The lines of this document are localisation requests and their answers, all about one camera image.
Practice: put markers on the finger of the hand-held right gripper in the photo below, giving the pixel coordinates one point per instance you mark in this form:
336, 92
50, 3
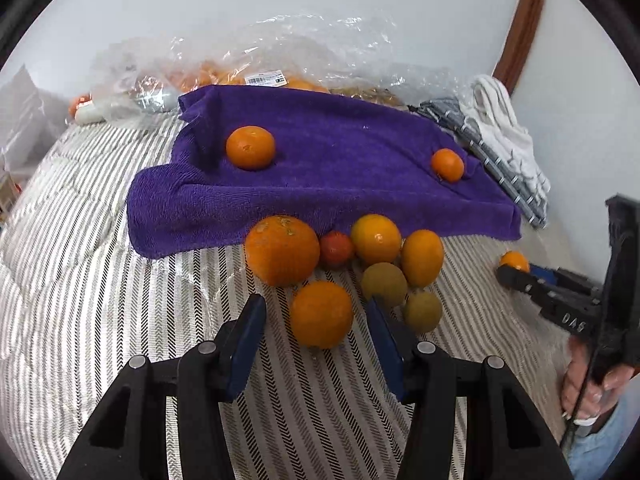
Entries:
550, 276
520, 282

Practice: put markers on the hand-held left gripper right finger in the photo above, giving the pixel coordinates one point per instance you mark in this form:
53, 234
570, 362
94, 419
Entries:
387, 345

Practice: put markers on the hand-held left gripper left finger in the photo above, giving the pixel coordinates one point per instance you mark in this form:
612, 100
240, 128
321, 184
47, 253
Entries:
247, 330

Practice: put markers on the small orange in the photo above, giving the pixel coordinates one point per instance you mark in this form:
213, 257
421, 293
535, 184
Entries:
447, 165
514, 260

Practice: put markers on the small green-brown round fruit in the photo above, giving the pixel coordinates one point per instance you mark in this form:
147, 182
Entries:
422, 311

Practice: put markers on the medium orange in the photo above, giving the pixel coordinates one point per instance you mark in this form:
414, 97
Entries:
321, 315
250, 147
375, 239

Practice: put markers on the large orange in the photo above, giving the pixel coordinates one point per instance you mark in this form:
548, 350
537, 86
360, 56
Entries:
281, 250

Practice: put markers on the oval orange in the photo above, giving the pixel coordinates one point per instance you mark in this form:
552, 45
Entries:
422, 258

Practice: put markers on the small red fruit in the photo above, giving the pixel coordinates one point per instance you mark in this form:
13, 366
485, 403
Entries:
336, 249

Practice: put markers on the pile of brown fruits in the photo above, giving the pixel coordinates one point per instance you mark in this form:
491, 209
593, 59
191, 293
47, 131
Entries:
370, 94

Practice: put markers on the person's right hand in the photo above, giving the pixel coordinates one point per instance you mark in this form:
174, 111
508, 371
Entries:
572, 375

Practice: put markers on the grey striped cloth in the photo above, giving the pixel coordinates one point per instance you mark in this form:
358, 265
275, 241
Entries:
480, 155

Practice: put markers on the white cloth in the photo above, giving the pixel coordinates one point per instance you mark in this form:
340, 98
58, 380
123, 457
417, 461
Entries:
505, 120

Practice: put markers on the striped bed cover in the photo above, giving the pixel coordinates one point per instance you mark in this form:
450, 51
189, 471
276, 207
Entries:
100, 260

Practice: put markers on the blue jeans leg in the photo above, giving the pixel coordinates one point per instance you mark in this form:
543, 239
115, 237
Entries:
600, 450

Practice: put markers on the purple towel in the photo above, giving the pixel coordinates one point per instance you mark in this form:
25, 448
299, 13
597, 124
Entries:
325, 160

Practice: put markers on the silver foil package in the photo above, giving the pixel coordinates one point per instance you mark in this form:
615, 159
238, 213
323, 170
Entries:
150, 97

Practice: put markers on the pile of small oranges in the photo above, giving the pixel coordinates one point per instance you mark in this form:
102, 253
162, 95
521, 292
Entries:
215, 76

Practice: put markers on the white plastic bottle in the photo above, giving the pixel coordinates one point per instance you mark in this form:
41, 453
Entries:
100, 110

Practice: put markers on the clear plastic bag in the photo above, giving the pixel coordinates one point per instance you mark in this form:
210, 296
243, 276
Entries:
310, 45

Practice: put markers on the white plastic bag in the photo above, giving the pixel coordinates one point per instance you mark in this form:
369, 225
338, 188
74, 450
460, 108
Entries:
25, 110

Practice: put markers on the wooden door frame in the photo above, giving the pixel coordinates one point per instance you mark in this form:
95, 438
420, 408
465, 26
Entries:
525, 25

